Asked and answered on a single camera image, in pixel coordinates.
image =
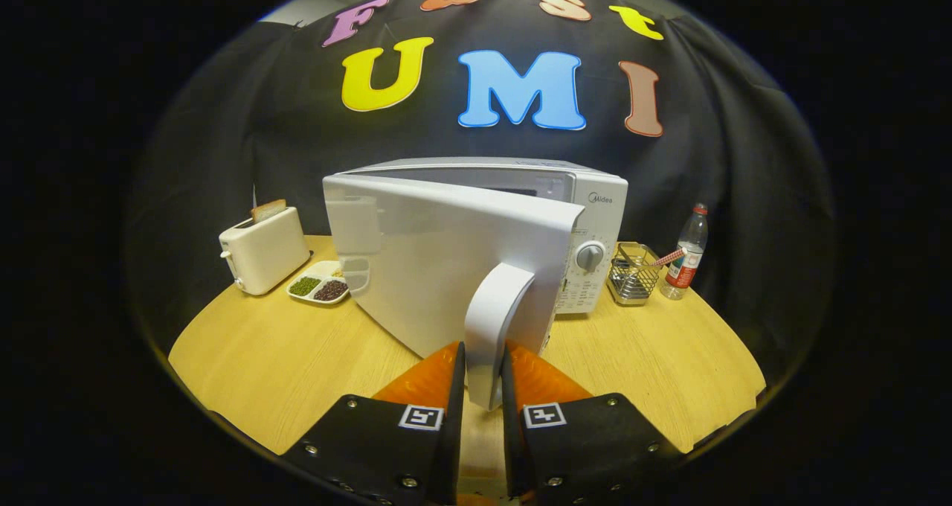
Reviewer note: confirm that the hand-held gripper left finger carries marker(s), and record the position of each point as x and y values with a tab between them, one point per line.
454	431

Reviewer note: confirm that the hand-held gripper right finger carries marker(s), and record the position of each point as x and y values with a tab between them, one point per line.
512	431

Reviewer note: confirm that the white microwave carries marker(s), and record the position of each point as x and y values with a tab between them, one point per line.
446	268

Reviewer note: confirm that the divided plate of beans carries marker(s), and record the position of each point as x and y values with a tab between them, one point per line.
316	289

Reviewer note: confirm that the red striped straw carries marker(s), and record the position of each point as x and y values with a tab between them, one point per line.
669	257

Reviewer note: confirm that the clear plastic water bottle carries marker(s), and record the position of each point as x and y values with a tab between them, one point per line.
688	253

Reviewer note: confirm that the white toaster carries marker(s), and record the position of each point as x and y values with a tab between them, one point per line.
264	257

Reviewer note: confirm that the toast slice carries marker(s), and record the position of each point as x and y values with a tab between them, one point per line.
268	210

